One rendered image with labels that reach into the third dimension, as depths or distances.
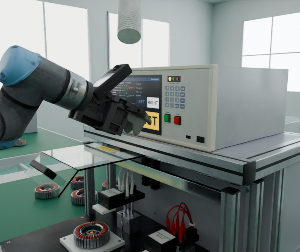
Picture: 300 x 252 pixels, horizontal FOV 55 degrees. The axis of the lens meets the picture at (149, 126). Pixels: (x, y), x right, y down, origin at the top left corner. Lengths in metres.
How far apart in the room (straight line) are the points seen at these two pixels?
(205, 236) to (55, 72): 0.66
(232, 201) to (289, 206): 0.29
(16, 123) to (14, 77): 0.08
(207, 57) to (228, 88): 7.77
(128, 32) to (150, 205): 1.24
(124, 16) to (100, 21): 4.20
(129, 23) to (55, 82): 1.48
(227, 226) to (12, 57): 0.53
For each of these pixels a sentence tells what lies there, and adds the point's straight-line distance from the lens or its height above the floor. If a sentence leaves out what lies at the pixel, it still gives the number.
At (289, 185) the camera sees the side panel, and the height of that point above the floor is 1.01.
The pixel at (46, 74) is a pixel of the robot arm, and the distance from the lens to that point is 0.56.
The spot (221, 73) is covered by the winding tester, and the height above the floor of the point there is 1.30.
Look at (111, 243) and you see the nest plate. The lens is 0.99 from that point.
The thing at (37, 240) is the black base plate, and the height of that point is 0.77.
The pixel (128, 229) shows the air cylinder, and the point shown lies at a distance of 1.04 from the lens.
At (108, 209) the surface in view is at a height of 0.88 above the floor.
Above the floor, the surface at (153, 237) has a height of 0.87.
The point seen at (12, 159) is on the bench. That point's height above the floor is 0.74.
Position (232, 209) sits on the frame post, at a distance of 0.66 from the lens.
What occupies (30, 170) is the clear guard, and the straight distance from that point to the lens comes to 0.94.
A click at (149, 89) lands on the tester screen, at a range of 0.84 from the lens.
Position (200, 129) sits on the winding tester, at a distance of 0.72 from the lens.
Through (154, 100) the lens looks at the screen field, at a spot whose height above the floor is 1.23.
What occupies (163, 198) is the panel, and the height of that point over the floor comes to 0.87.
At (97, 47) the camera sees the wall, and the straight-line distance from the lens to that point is 6.14.
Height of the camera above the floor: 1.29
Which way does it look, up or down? 9 degrees down
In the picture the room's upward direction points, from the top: straight up
